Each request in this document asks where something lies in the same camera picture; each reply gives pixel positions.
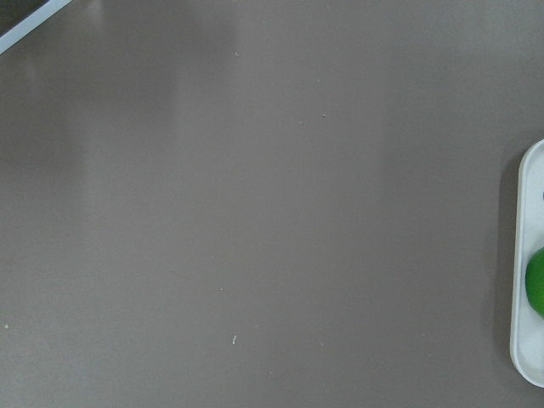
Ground green round fruit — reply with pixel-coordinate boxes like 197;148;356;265
525;248;544;316

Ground white plastic tray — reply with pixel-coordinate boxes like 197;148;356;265
510;140;543;388

